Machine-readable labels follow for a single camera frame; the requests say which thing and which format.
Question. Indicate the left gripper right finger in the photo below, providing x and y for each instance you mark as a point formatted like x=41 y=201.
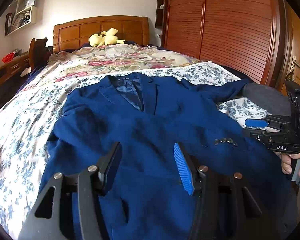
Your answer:
x=227 y=207

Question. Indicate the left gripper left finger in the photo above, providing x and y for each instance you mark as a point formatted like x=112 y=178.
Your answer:
x=52 y=214

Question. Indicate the navy blue blazer jacket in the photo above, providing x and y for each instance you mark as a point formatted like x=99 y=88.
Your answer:
x=148 y=115

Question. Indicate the person's right hand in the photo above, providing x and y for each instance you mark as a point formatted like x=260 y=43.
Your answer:
x=286 y=162

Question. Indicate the dark grey pillow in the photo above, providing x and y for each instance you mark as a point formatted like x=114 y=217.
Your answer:
x=267 y=98

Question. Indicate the wooden louvered wardrobe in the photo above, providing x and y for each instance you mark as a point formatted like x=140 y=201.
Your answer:
x=245 y=35

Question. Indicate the wooden desk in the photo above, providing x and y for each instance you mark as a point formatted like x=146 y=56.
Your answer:
x=16 y=66

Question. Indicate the pink floral quilt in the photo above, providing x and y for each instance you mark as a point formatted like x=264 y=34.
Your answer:
x=104 y=60

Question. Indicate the wooden chair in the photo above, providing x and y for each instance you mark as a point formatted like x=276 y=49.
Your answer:
x=38 y=53

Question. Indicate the wooden bed headboard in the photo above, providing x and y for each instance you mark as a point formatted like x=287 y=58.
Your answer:
x=73 y=34

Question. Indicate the yellow plush toy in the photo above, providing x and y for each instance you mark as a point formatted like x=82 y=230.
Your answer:
x=105 y=38

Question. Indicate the brass door handle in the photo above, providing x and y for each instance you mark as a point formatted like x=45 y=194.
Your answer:
x=293 y=72

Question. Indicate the white wall shelf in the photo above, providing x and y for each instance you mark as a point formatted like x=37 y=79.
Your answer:
x=24 y=15

